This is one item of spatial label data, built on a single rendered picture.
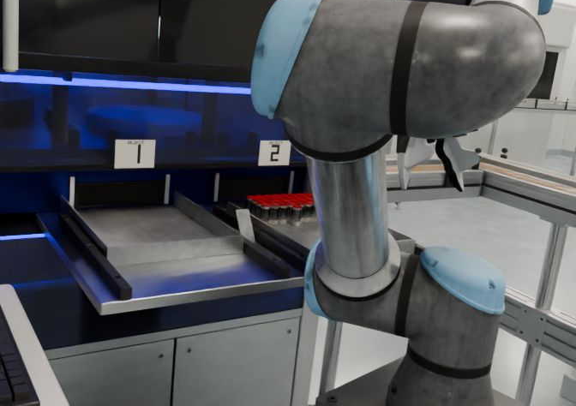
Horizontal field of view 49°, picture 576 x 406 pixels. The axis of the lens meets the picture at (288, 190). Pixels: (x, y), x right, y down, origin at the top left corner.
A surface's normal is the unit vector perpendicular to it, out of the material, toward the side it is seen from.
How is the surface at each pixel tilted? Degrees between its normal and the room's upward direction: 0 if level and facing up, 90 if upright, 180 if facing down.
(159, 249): 90
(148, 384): 90
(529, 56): 77
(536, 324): 90
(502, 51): 72
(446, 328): 91
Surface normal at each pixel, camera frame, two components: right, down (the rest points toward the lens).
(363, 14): -0.17, -0.53
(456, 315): -0.30, 0.19
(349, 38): -0.25, -0.25
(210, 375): 0.53, 0.25
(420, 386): -0.67, -0.22
